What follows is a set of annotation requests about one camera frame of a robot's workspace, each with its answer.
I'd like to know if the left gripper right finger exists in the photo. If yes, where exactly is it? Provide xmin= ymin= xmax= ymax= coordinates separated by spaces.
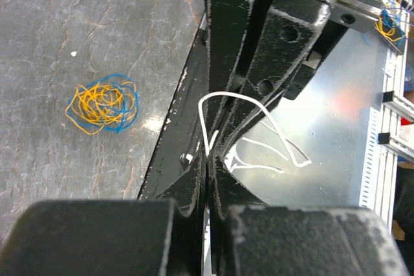
xmin=208 ymin=151 xmax=408 ymax=275

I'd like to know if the wire bundle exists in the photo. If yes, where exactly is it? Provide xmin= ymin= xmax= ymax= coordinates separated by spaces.
xmin=64 ymin=73 xmax=140 ymax=136

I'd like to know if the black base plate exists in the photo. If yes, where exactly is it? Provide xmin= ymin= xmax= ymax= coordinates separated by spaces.
xmin=138 ymin=14 xmax=208 ymax=200

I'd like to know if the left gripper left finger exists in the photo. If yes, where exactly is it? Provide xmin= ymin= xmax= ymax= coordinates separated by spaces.
xmin=1 ymin=154 xmax=205 ymax=275

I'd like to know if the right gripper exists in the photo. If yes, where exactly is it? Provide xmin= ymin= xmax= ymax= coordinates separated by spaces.
xmin=206 ymin=0 xmax=382 ymax=153

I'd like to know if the slotted cable duct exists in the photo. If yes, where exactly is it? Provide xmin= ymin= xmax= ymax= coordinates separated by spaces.
xmin=359 ymin=107 xmax=380 ymax=210

